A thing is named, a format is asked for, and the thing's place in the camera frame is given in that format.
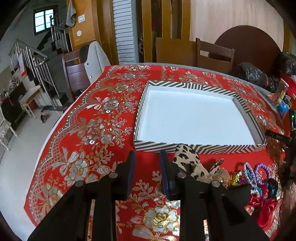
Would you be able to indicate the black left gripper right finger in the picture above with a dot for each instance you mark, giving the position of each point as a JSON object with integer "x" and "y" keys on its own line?
{"x": 208, "y": 209}

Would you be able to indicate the striped white tray box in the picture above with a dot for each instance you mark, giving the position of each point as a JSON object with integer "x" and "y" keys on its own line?
{"x": 210, "y": 120}

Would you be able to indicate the small white side table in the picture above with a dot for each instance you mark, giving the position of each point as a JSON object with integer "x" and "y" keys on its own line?
{"x": 29, "y": 97}

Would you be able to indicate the window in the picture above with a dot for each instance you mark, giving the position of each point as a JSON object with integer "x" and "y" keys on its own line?
{"x": 44, "y": 18}

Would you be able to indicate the black plastic bag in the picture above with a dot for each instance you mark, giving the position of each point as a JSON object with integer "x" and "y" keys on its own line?
{"x": 254, "y": 75}

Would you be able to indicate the wooden chair behind table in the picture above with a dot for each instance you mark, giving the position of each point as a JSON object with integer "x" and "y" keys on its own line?
{"x": 214, "y": 57}

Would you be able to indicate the clear jar with label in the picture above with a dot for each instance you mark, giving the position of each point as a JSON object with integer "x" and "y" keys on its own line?
{"x": 280, "y": 92}

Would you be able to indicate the dark chair with jacket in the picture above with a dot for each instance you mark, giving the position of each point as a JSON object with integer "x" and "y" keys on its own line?
{"x": 75, "y": 73}

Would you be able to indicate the white ornate chair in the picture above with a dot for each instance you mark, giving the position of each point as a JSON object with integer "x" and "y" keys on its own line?
{"x": 5, "y": 126}

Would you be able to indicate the red floral tablecloth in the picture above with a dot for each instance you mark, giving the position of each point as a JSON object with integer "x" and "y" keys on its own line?
{"x": 96, "y": 134}

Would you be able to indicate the white jacket on chair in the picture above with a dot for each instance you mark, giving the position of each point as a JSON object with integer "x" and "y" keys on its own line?
{"x": 94, "y": 59}

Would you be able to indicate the leopard print bow clip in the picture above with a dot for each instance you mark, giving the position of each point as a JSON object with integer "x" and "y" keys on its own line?
{"x": 189, "y": 161}

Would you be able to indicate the round dark wooden tabletop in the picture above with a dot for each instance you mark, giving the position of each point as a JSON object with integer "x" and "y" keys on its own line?
{"x": 251, "y": 45}

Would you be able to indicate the red satin bow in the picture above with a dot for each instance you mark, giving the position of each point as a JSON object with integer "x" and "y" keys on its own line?
{"x": 263, "y": 209}

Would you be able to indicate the metal stair railing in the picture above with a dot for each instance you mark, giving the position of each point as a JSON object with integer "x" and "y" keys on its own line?
{"x": 44, "y": 64}

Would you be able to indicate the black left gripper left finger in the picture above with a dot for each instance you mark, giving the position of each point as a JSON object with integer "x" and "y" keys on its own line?
{"x": 69, "y": 218}

